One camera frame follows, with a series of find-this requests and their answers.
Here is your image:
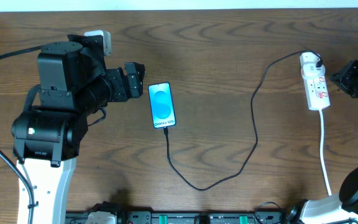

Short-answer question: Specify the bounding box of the white USB charger plug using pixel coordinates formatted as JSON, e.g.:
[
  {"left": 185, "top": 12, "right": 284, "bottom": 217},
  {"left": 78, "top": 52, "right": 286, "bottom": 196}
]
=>
[{"left": 300, "top": 52, "right": 320, "bottom": 74}]

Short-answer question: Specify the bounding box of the black USB charging cable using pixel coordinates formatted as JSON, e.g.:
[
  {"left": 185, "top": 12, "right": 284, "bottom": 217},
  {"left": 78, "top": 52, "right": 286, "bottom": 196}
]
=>
[{"left": 162, "top": 49, "right": 324, "bottom": 192}]

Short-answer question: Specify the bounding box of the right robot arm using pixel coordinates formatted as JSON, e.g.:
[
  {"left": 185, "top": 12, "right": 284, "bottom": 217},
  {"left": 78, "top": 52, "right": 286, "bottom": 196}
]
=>
[{"left": 284, "top": 50, "right": 358, "bottom": 223}]

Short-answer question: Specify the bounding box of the blue Galaxy smartphone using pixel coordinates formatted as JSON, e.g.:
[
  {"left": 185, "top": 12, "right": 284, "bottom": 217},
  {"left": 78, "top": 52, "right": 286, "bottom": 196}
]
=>
[{"left": 148, "top": 82, "right": 177, "bottom": 129}]

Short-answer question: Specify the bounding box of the white power strip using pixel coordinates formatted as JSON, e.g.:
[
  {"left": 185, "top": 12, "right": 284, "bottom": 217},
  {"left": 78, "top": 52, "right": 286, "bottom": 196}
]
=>
[{"left": 301, "top": 68, "right": 330, "bottom": 111}]

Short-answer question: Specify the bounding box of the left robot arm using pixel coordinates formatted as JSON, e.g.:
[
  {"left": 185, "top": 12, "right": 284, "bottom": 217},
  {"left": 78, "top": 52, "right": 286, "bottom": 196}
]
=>
[{"left": 12, "top": 30, "right": 145, "bottom": 223}]

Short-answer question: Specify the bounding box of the white power strip cord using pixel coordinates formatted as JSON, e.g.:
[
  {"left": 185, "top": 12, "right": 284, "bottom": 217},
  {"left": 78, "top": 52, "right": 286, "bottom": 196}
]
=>
[{"left": 318, "top": 109, "right": 333, "bottom": 197}]

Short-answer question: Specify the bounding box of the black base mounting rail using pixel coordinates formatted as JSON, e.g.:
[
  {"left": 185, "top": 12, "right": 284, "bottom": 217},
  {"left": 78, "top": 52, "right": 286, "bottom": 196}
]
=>
[{"left": 65, "top": 202, "right": 284, "bottom": 224}]

